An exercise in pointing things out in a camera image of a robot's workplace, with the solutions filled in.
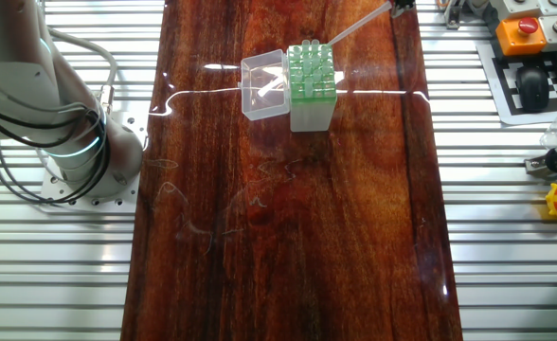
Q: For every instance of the checkerboard calibration sheet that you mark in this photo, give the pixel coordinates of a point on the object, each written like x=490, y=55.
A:
x=506, y=109

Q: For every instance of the clear plastic cup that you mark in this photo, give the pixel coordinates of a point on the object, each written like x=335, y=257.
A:
x=551, y=139

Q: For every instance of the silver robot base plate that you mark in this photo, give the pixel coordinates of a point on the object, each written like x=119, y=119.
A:
x=134, y=128

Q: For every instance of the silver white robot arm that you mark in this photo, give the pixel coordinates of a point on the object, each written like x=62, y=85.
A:
x=18, y=85

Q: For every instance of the orange emergency stop box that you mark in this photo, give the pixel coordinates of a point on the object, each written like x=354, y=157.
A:
x=515, y=42

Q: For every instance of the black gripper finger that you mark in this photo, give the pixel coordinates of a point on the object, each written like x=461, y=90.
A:
x=409, y=4
x=397, y=7

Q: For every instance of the pipette tip box green rack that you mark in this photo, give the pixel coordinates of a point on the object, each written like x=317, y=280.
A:
x=309, y=116

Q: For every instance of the glossy wood grain board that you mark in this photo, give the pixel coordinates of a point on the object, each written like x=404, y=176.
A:
x=283, y=237

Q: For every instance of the black computer mouse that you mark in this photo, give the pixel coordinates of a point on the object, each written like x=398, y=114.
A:
x=533, y=90

